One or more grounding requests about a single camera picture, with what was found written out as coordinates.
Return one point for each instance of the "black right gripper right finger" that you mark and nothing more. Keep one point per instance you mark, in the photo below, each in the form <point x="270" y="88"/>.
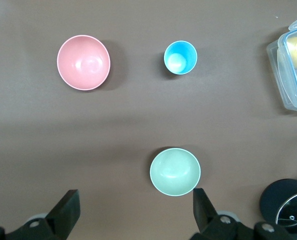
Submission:
<point x="203" y="212"/>

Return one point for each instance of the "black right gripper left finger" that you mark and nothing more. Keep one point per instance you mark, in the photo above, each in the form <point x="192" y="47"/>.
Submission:
<point x="63" y="212"/>

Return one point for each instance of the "green bowl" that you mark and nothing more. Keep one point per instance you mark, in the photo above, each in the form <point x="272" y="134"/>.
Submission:
<point x="174" y="171"/>

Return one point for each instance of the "pink bowl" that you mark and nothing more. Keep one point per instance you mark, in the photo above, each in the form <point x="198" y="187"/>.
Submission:
<point x="83" y="62"/>

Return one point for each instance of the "glass pot lid blue knob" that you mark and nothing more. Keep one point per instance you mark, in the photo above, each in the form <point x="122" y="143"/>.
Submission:
<point x="294" y="215"/>

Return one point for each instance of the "clear plastic lidded container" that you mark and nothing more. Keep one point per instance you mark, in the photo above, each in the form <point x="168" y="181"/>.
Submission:
<point x="288" y="87"/>

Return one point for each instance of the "light blue plastic cup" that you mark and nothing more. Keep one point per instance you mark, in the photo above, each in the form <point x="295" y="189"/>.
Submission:
<point x="180" y="57"/>

